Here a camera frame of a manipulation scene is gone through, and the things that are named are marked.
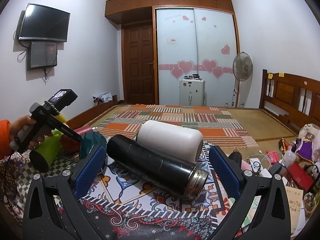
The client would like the red thermos cup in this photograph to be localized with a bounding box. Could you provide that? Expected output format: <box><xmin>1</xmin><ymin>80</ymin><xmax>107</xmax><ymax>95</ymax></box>
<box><xmin>60</xmin><ymin>126</ymin><xmax>94</xmax><ymax>157</ymax></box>

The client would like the orange sleeve forearm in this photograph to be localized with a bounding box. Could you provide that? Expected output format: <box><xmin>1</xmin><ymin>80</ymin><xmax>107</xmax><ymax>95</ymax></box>
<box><xmin>0</xmin><ymin>120</ymin><xmax>12</xmax><ymax>160</ymax></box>

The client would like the green plastic cup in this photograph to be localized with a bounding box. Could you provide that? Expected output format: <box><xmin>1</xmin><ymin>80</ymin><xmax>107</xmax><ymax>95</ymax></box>
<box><xmin>29</xmin><ymin>129</ymin><xmax>63</xmax><ymax>173</ymax></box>

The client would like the dark teal cup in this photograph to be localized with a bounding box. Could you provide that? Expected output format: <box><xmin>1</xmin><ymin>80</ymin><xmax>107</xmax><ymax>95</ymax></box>
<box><xmin>79</xmin><ymin>132</ymin><xmax>107</xmax><ymax>160</ymax></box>

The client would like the white thermos cup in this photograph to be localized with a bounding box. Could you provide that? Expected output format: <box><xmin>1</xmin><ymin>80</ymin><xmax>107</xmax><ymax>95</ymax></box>
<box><xmin>136</xmin><ymin>120</ymin><xmax>203</xmax><ymax>164</ymax></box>

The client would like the person's left hand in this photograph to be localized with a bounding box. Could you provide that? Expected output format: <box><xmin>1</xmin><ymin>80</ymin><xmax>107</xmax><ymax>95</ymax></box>
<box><xmin>9</xmin><ymin>115</ymin><xmax>53</xmax><ymax>152</ymax></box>

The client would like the beige book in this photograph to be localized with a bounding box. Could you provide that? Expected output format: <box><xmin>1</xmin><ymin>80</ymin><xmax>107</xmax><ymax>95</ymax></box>
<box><xmin>285</xmin><ymin>186</ymin><xmax>303</xmax><ymax>223</ymax></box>

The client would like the checkered green white cloth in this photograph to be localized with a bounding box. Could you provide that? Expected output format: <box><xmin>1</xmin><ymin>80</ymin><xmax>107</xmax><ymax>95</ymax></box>
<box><xmin>10</xmin><ymin>151</ymin><xmax>79</xmax><ymax>224</ymax></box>

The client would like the red box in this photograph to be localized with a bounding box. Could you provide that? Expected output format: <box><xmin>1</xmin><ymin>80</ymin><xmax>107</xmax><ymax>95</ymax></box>
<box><xmin>287</xmin><ymin>162</ymin><xmax>313</xmax><ymax>192</ymax></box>

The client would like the colourful patterned cloth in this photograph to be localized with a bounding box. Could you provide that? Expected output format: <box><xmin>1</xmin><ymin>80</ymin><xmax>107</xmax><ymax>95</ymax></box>
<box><xmin>79</xmin><ymin>141</ymin><xmax>234</xmax><ymax>239</ymax></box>

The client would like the pile of clothes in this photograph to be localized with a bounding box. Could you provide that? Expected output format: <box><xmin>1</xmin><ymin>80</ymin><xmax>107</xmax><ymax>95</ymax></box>
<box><xmin>93</xmin><ymin>92</ymin><xmax>113</xmax><ymax>106</ymax></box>

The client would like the clear plastic spray bottle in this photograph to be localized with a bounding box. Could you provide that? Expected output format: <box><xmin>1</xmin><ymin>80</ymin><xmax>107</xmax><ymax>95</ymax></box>
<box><xmin>282</xmin><ymin>148</ymin><xmax>296</xmax><ymax>169</ymax></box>

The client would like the plush doll purple dress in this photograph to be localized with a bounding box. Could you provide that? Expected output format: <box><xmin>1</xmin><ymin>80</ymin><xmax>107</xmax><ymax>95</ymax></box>
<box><xmin>294</xmin><ymin>123</ymin><xmax>319</xmax><ymax>163</ymax></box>

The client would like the black thermos flask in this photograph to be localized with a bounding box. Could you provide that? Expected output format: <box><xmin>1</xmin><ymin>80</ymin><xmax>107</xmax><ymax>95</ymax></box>
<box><xmin>106</xmin><ymin>134</ymin><xmax>209</xmax><ymax>200</ymax></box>

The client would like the patchwork striped bed mat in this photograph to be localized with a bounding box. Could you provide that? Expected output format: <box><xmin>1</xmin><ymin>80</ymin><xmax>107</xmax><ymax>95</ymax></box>
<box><xmin>95</xmin><ymin>105</ymin><xmax>258</xmax><ymax>148</ymax></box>

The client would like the brown wooden door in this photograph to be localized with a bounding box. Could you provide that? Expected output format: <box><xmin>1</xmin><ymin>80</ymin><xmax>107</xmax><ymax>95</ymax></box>
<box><xmin>122</xmin><ymin>22</ymin><xmax>155</xmax><ymax>105</ymax></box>

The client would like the wooden bed headboard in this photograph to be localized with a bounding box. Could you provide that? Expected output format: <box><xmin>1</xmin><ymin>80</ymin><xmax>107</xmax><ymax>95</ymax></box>
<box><xmin>259</xmin><ymin>69</ymin><xmax>319</xmax><ymax>133</ymax></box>

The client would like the white suitcase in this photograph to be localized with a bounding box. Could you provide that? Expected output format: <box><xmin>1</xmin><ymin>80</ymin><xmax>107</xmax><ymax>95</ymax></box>
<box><xmin>179</xmin><ymin>74</ymin><xmax>205</xmax><ymax>106</ymax></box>

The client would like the white standing fan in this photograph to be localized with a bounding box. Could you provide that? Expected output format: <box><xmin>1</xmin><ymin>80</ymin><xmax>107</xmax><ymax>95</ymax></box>
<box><xmin>232</xmin><ymin>51</ymin><xmax>253</xmax><ymax>107</ymax></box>

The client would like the frosted sliding wardrobe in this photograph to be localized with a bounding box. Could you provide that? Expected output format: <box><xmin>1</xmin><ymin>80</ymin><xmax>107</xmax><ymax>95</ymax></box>
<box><xmin>105</xmin><ymin>0</ymin><xmax>239</xmax><ymax>107</ymax></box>

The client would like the small wall monitor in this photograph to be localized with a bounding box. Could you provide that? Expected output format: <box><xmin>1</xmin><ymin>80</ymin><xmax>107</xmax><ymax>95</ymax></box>
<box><xmin>27</xmin><ymin>41</ymin><xmax>57</xmax><ymax>71</ymax></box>

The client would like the wall mounted television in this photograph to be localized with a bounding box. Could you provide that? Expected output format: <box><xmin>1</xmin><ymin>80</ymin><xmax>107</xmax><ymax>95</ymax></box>
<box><xmin>18</xmin><ymin>3</ymin><xmax>71</xmax><ymax>42</ymax></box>

